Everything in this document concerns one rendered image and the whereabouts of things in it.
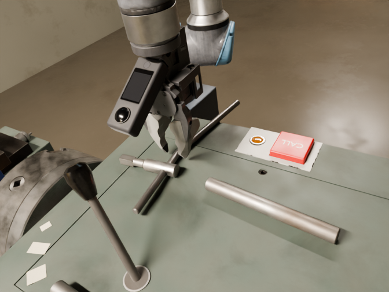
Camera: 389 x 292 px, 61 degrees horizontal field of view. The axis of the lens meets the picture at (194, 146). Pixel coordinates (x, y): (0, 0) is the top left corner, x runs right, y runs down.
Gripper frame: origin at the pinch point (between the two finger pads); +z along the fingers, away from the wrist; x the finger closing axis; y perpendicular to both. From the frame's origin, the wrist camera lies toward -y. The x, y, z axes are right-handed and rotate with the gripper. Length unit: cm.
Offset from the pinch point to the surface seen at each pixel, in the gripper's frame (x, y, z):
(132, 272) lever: -7.7, -21.0, 0.6
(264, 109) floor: 59, 190, 128
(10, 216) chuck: 24.0, -21.0, 6.6
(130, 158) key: 6.4, -4.1, 0.3
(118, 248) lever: -6.0, -20.3, -2.5
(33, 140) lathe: 85, 16, 35
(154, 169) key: 0.9, -4.5, 0.7
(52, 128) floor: 231, 98, 128
